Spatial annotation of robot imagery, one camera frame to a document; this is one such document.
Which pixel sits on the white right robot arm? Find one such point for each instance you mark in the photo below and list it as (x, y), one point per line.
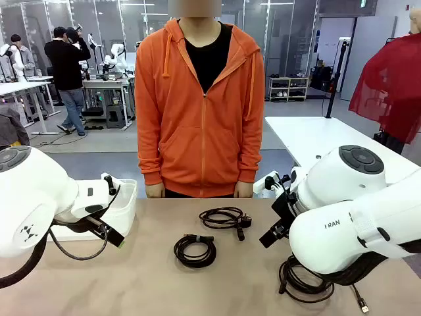
(345, 204)

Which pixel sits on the beige mannequin head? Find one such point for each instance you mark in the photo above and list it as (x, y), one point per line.
(416, 19)

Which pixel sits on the bystander in black sweater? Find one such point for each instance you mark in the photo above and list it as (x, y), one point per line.
(65, 66)

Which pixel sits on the red cloth cape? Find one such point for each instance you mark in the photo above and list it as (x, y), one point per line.
(388, 92)

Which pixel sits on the clear plastic storage bin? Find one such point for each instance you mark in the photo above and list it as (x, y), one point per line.
(125, 210)

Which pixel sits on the person in orange hoodie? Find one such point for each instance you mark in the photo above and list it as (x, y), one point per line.
(197, 131)

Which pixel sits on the person's left hand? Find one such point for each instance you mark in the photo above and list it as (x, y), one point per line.
(243, 190)

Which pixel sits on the person's right hand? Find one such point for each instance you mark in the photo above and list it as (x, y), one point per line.
(155, 191)

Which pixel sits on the grey lab workbench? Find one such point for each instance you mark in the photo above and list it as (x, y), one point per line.
(108, 84)

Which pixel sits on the black tripod stand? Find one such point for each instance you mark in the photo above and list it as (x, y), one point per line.
(333, 89)

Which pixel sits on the person's right forearm orange sleeve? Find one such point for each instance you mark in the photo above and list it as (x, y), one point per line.
(149, 158)

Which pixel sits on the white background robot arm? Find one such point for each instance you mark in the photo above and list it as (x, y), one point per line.
(116, 52)

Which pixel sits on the grey plastic step stool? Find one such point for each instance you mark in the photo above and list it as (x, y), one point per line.
(115, 116)

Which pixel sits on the white lab desk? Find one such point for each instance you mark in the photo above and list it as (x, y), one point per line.
(19, 87)

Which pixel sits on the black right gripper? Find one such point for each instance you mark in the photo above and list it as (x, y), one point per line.
(284, 212)

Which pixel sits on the person's left forearm orange sleeve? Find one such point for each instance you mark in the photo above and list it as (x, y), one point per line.
(250, 158)

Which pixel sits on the white shoe rack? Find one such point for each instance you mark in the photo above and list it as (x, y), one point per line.
(289, 88)

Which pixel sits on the white side table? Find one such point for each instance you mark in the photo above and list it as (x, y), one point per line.
(312, 138)

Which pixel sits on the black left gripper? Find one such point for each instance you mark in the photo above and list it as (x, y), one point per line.
(85, 224)

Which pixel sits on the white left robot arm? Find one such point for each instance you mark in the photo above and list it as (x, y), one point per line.
(33, 197)

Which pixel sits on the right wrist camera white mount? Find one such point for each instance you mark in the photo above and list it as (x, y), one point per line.
(268, 182)

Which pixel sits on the black equipment pile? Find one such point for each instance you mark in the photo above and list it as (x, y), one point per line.
(320, 79)

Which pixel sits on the bystander in grey hoodie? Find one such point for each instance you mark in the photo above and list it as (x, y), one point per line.
(28, 61)

